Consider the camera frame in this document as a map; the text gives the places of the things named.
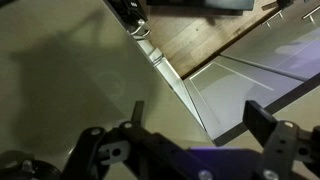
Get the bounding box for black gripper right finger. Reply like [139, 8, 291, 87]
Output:
[242, 99, 320, 180]

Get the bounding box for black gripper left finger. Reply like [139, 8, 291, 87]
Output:
[61, 99, 214, 180]

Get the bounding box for white base cabinet door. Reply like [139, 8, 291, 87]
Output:
[137, 38, 205, 129]

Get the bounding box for stainless glass-door beverage cooler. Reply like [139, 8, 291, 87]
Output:
[105, 0, 148, 32]

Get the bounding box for grey-white floor cabinet fronts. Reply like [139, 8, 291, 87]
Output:
[183, 19, 320, 146]

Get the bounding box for silver base cabinet handle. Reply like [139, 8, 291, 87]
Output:
[130, 19, 152, 40]

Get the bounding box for silver bar cabinet handle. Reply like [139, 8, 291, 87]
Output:
[261, 9, 285, 28]
[301, 4, 320, 24]

